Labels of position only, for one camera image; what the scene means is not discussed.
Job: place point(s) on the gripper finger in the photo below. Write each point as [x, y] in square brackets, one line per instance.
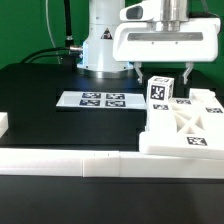
[137, 67]
[188, 69]

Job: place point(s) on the white tagged nut cube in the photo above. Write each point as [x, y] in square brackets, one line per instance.
[160, 88]

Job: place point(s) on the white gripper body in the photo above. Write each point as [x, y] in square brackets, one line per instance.
[163, 31]

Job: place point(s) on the white U-shaped obstacle fence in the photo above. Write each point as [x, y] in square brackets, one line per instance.
[88, 144]

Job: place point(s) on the white chair back frame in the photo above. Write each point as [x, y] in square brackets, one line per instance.
[185, 127]

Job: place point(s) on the white base tag sheet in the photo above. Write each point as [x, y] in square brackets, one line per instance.
[103, 100]

